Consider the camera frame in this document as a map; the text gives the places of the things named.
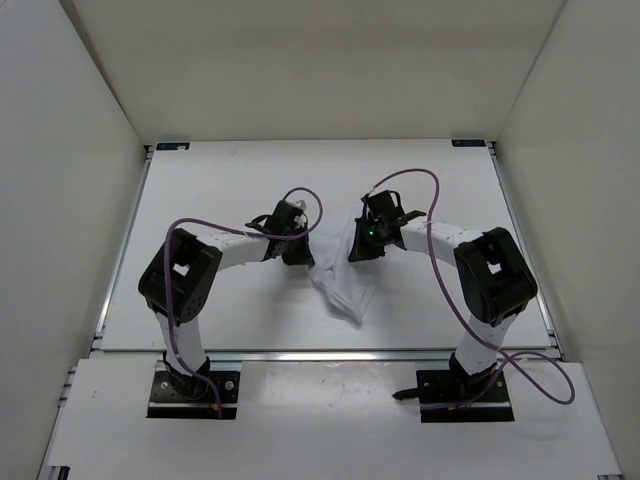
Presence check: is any white skirt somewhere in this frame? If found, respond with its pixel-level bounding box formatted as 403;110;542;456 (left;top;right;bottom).
309;204;384;325

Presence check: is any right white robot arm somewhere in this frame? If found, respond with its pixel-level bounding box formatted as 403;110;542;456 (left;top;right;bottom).
348;190;538;401

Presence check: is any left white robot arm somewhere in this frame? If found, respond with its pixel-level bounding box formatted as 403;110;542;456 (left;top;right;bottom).
138;199;314;408

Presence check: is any right corner label sticker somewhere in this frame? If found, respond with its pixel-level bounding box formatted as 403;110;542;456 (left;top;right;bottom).
451;139;486;148

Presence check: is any corner label sticker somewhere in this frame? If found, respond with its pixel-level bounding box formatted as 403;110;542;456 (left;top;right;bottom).
155;142;190;151
451;139;486;148

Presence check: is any left corner label sticker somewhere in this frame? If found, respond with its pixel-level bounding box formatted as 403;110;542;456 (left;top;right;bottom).
155;142;190;151

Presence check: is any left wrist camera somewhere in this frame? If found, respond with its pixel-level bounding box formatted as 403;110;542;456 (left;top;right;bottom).
287;200;308;228

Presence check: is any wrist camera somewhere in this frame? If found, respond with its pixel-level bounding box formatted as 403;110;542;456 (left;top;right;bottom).
287;200;308;228
362;190;404;219

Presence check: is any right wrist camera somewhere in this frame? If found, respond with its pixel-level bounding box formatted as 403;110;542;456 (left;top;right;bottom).
362;190;404;219

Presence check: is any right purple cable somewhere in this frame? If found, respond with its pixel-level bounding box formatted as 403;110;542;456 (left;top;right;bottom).
367;168;576;412

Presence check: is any purple cable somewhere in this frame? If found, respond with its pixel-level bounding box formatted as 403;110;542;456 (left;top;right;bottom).
164;187;324;411
367;168;576;412

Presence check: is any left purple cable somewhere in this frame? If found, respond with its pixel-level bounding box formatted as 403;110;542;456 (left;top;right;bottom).
164;187;324;411

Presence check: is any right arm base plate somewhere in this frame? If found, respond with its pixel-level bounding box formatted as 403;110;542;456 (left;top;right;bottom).
416;370;515;424

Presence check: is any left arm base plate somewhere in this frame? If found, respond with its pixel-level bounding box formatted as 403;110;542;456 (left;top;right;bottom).
146;364;241;420

